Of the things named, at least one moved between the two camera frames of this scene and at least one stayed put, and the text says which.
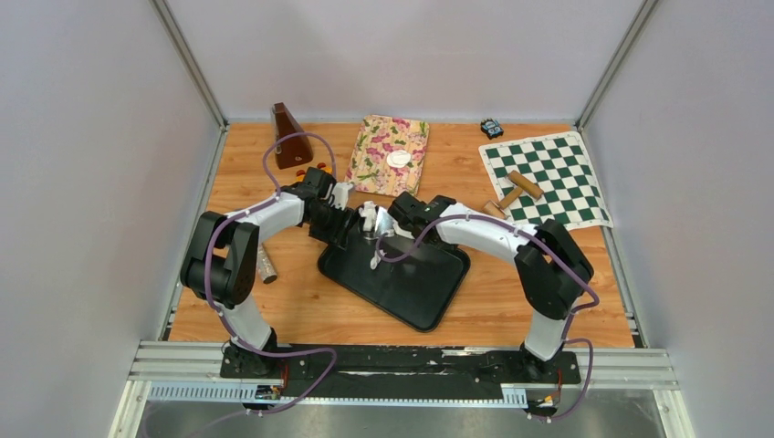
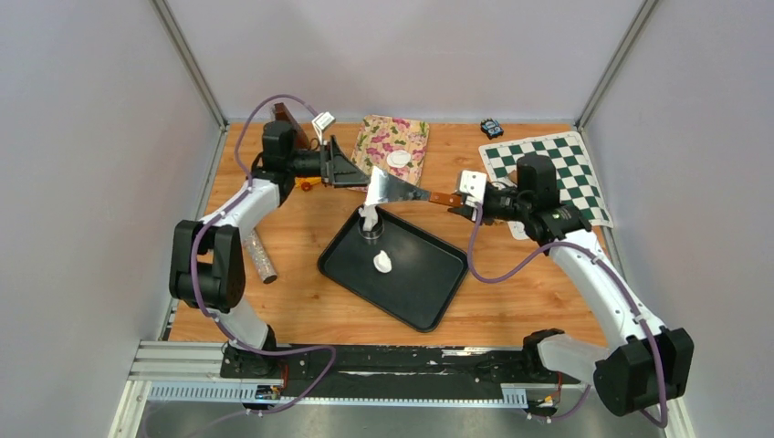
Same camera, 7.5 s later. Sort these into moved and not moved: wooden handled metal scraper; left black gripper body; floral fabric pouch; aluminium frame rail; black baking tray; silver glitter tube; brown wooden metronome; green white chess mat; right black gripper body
Moved: left black gripper body; wooden handled metal scraper; right black gripper body
Not moved: silver glitter tube; black baking tray; aluminium frame rail; brown wooden metronome; floral fabric pouch; green white chess mat
